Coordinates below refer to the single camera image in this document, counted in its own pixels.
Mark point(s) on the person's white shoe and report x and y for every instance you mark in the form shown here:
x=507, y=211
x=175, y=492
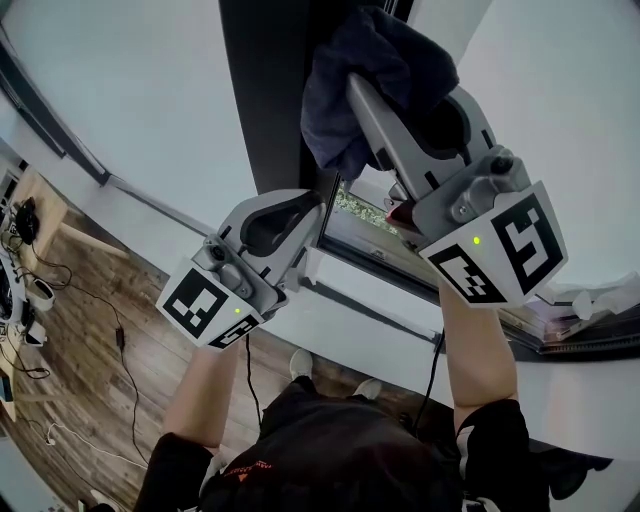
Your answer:
x=301, y=364
x=367, y=389

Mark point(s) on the white boxy device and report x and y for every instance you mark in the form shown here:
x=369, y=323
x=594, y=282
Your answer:
x=35, y=332

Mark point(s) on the black office chair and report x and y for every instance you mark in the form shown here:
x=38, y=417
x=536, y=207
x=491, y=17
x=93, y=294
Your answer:
x=575, y=470

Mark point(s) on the person's black clothing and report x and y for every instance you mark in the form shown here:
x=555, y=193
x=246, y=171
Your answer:
x=325, y=450

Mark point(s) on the dark blue cleaning cloth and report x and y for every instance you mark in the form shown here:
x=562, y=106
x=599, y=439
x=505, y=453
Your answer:
x=360, y=50

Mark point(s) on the person's right forearm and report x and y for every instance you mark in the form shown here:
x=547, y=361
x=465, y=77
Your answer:
x=475, y=360

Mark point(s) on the black device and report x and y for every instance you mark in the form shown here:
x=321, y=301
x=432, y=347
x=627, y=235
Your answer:
x=26, y=220

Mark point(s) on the person's left white shoe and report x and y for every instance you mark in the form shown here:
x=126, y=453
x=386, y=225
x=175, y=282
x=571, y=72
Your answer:
x=301, y=364

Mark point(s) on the crumpled white tissue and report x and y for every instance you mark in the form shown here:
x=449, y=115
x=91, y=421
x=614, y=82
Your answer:
x=600, y=295

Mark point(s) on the person's left forearm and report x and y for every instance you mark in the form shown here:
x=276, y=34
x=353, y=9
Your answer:
x=200, y=400

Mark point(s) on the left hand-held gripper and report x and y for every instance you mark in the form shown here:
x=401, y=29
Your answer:
x=200, y=305

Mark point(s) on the person's right white shoe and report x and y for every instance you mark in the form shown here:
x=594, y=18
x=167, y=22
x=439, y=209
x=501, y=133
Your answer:
x=367, y=389

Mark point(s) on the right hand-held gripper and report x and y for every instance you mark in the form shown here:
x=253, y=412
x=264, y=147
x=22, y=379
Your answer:
x=500, y=240

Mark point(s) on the white rounded device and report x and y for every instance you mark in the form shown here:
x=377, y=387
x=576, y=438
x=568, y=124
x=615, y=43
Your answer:
x=40, y=295

